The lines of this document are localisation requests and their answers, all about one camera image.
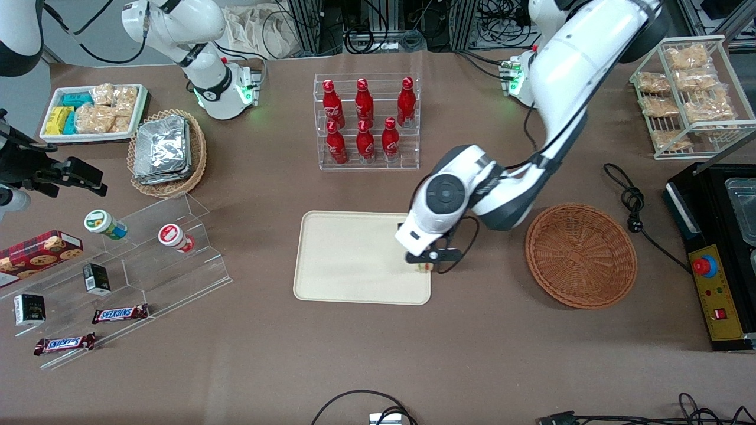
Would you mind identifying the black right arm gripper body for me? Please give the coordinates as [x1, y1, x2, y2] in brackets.
[0, 109, 61, 199]

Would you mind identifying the white rectangular snack tray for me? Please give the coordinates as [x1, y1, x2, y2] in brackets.
[40, 83, 149, 145]

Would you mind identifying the cream plastic tray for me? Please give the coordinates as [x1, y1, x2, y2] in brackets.
[293, 211, 432, 306]

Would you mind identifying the oval wicker basket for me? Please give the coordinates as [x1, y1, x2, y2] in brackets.
[127, 109, 208, 199]

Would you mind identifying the round brown wicker basket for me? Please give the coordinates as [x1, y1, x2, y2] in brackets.
[525, 204, 638, 310]

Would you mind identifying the green lid yogurt cup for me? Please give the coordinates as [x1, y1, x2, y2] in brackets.
[84, 209, 128, 240]

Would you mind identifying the yellow snack pack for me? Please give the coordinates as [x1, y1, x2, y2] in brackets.
[45, 106, 75, 136]

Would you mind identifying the stack of foil packs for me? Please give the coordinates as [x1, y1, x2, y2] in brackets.
[132, 115, 193, 185]

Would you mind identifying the clear acrylic bottle rack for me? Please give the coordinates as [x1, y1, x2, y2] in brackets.
[313, 72, 422, 172]

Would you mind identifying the red plaid cookie box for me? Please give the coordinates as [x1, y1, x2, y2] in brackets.
[0, 230, 84, 289]

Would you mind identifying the red lid yogurt cup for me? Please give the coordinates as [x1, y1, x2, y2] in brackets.
[158, 223, 196, 254]

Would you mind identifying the red cola bottle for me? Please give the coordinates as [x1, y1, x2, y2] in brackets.
[355, 77, 375, 123]
[397, 76, 416, 128]
[325, 120, 348, 165]
[322, 79, 346, 129]
[381, 117, 401, 159]
[356, 120, 376, 162]

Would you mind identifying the clear acrylic step shelf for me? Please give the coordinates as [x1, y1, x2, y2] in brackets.
[0, 192, 233, 371]

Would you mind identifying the snickers bar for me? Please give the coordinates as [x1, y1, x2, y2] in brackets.
[33, 332, 97, 357]
[91, 303, 150, 325]

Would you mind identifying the small black white box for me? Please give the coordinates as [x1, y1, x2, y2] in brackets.
[14, 293, 47, 327]

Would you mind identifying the white cloth bag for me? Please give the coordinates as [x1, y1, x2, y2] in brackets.
[223, 5, 297, 60]

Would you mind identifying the clear cracker pack on rack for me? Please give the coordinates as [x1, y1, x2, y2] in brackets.
[650, 129, 693, 152]
[684, 89, 737, 126]
[664, 44, 711, 71]
[636, 71, 672, 96]
[671, 67, 719, 90]
[640, 96, 681, 118]

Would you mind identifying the black machine with yellow panel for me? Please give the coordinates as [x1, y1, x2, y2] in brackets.
[661, 162, 756, 354]

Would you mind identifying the clear plastic container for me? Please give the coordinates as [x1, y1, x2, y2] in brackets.
[723, 176, 756, 247]

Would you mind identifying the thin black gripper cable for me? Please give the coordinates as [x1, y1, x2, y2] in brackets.
[436, 215, 481, 276]

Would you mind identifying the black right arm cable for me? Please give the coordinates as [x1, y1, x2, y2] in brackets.
[43, 0, 149, 66]

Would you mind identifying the black looped cable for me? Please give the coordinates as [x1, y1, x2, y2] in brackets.
[311, 389, 418, 425]

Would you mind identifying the black power cable with plug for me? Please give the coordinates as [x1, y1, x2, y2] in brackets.
[602, 163, 693, 275]

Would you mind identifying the black cable with connector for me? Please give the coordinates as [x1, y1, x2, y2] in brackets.
[536, 392, 756, 425]

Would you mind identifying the coiled black cable bundle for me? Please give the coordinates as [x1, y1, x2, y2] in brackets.
[344, 25, 427, 55]

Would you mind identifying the white wire rack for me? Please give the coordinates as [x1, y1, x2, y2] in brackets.
[628, 35, 756, 161]

